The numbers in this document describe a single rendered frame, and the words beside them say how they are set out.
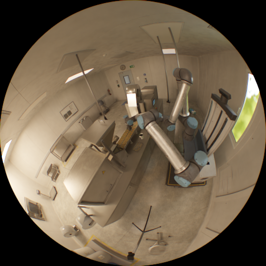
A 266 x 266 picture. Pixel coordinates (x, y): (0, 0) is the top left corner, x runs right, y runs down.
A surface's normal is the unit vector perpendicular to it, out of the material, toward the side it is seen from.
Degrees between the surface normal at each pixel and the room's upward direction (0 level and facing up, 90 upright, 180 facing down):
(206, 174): 0
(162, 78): 90
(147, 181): 0
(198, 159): 5
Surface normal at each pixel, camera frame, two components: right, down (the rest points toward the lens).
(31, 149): 0.88, 0.15
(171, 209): -0.25, -0.69
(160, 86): -0.41, 0.71
